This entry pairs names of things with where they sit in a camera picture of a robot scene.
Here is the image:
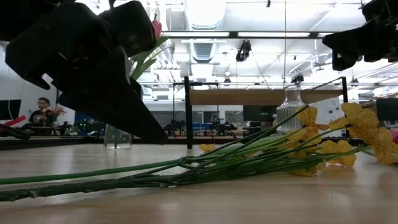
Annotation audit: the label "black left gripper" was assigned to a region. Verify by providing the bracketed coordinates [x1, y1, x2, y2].
[5, 0, 169, 144]

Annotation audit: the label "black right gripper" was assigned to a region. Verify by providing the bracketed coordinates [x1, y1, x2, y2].
[322, 0, 398, 71]

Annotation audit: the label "pink tulip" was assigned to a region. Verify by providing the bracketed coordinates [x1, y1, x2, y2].
[129, 19, 170, 82]

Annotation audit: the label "yellow flower bunch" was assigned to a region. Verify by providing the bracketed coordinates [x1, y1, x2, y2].
[0, 102, 398, 203]

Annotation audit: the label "wooden shelf with black legs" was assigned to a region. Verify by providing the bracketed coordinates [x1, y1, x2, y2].
[184, 76, 352, 149]

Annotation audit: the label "black monitor behind shelf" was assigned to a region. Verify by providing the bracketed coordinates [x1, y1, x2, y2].
[243, 105, 278, 122]

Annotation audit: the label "smooth clear glass vase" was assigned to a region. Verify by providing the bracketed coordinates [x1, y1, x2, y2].
[104, 124, 133, 150]

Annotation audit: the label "black ceiling spotlight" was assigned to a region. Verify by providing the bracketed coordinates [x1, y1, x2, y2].
[235, 39, 252, 63]
[290, 73, 305, 85]

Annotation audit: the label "background flower bouquet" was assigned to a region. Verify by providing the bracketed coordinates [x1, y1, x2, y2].
[46, 106, 68, 128]

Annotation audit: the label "white cabinet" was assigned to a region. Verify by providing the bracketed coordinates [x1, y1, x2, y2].
[312, 96, 343, 138]

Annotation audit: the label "black desk monitor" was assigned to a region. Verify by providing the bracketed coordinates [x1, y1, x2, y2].
[376, 98, 398, 122]

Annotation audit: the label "person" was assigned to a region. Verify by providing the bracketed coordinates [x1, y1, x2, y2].
[28, 97, 53, 125]

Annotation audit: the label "ribbed clear glass vase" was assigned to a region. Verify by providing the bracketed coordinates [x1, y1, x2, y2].
[275, 88, 312, 136]

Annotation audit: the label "red flat strip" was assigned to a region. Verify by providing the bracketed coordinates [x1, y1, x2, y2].
[1, 114, 27, 128]

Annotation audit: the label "silver ventilation duct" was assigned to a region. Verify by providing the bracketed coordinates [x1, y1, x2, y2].
[183, 0, 228, 65]

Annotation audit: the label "black wall monitor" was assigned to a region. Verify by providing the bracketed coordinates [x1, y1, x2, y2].
[0, 99, 22, 121]

